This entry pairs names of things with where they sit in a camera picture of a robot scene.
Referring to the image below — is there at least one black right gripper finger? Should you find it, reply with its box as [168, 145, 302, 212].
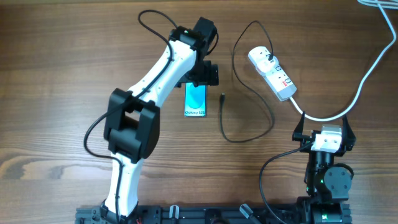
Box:
[292, 112, 305, 140]
[342, 115, 356, 151]

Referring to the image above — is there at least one smartphone with cyan screen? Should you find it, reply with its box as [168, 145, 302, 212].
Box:
[184, 83, 207, 117]

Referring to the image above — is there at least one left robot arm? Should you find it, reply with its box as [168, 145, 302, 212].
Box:
[100, 17, 219, 223]

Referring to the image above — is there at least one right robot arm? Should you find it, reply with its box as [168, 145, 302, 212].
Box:
[292, 115, 356, 224]

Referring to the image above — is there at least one white charger adapter plug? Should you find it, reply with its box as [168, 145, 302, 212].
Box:
[255, 58, 279, 76]

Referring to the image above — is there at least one white power strip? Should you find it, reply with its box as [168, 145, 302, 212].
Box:
[248, 46, 297, 101]

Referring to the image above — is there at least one black USB charging cable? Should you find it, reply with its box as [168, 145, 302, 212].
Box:
[219, 20, 275, 144]

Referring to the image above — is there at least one white power strip cord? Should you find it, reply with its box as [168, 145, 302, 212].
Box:
[289, 0, 398, 123]

